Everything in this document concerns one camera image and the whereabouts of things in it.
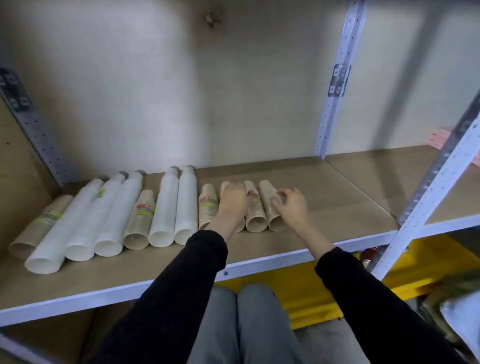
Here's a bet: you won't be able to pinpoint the person's left hand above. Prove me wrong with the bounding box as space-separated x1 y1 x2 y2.
217 182 255 226

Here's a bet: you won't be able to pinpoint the person's right hand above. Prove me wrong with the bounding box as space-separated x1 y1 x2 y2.
270 187 310 230

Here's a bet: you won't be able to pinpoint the stack of beige paper cups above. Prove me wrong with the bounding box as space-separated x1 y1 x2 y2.
198 183 220 230
8 194 74 260
243 180 269 233
258 179 288 233
219 181 247 234
122 189 156 251

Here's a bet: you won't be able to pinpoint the white metal shelf wooden boards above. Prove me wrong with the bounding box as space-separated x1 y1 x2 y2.
0 0 480 331

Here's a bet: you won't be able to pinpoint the stack of white plastic cups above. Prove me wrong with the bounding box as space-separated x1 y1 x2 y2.
64 172 127 262
173 166 199 246
94 170 145 258
24 178 105 275
148 166 180 248

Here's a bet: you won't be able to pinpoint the person's right forearm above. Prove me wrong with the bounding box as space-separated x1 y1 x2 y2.
296 221 468 364

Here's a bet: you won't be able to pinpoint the person's left forearm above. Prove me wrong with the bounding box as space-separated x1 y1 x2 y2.
88 215 247 364

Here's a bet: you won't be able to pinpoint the person's right leg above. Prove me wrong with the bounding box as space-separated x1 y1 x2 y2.
236 283 305 364

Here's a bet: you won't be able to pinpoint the person's leg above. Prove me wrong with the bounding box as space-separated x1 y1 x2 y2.
187 285 241 364
236 283 305 364

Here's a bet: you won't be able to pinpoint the person's left leg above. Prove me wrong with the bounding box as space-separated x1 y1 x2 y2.
187 285 241 364

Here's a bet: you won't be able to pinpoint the yellow plastic bin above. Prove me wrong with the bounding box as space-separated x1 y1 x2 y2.
214 234 480 331

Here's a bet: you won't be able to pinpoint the grey upright joint plate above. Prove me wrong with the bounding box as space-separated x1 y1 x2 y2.
0 67 33 112
327 63 352 98

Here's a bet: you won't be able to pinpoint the white green bag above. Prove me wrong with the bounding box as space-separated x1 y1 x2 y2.
418 269 480 355

